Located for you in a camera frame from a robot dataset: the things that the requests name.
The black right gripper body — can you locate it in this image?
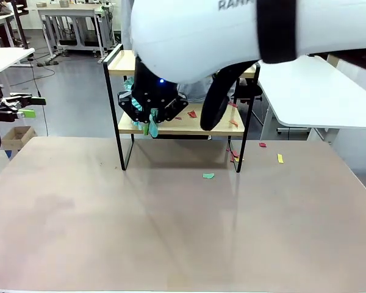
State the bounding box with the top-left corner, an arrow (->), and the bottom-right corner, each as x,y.
131,57 -> 180,108

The teal cleaning cloth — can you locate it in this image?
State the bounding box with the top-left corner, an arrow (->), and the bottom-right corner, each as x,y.
123,76 -> 160,139

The two-tier wooden black-framed shelf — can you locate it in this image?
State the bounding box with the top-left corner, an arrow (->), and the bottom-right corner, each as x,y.
102,43 -> 261,173

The open cardboard box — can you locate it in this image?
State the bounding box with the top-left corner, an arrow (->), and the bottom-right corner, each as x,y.
1,126 -> 38,151

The white desk with rounded edge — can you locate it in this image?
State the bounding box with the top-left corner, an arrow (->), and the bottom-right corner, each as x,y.
0,48 -> 36,81

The black stand pole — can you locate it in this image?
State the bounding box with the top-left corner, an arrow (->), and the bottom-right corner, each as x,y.
10,0 -> 30,50

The black office chair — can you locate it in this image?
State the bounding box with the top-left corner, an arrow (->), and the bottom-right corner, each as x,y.
233,77 -> 264,107

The white table with grey legs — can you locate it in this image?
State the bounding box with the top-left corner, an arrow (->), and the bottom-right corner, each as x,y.
37,7 -> 116,61

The large white side table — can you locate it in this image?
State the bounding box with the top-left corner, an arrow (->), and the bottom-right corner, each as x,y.
257,54 -> 366,144

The black floor cable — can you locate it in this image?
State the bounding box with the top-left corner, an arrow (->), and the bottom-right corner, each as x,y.
26,56 -> 56,137

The right arm black sleeved cable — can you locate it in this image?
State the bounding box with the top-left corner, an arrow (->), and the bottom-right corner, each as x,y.
199,48 -> 366,132

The black strap on right arm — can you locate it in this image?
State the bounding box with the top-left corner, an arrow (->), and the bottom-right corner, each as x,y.
255,0 -> 300,65

